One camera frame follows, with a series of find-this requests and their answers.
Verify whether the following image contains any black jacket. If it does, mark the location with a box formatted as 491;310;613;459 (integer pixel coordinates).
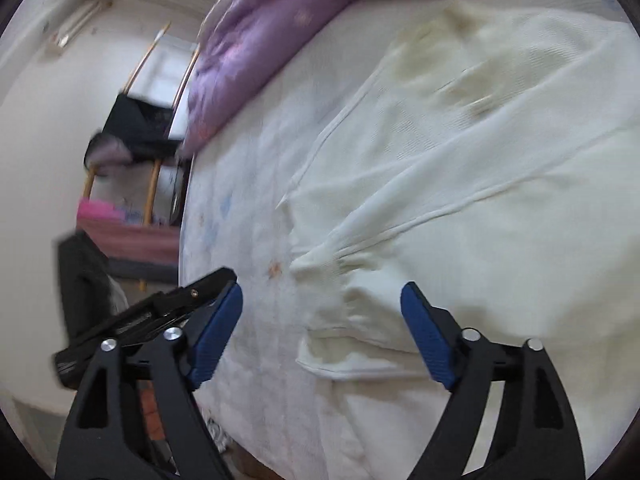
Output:
84;91;183;171

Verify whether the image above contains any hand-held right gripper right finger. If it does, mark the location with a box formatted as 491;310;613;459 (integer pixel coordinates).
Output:
400;281;586;480

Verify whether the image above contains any white air conditioner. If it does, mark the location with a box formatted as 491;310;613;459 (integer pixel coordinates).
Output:
47;0;108;51

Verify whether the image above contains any purple floral quilt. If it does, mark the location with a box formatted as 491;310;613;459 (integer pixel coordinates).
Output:
180;0;546;158

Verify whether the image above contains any pink towel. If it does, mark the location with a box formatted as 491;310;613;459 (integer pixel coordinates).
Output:
76;199;181;266

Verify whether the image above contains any black television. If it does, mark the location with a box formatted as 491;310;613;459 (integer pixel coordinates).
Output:
167;160;193;226

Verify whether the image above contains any white jacket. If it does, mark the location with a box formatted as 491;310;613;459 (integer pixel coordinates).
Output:
277;0;640;480

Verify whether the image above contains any wooden clothes rack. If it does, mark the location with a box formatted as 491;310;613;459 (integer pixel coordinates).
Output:
82;22;201;291

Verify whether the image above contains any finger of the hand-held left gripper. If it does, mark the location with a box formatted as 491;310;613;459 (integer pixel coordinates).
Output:
107;267;238;346

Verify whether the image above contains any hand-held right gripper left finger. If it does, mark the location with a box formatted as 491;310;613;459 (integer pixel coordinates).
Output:
55;284;244;480

